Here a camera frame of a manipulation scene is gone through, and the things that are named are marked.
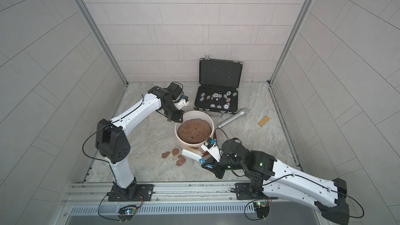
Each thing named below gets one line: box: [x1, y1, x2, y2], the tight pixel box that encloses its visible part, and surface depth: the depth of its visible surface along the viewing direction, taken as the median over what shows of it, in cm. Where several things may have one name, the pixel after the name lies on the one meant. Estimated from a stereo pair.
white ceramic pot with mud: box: [174, 110, 215, 149], surface depth 82 cm
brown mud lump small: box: [176, 154, 186, 167], surface depth 82 cm
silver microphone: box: [217, 108, 248, 129], surface depth 98 cm
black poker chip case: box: [193, 54, 244, 115], surface depth 107 cm
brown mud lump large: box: [171, 147, 180, 156], surface depth 86 cm
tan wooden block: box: [257, 116, 270, 127], surface depth 98 cm
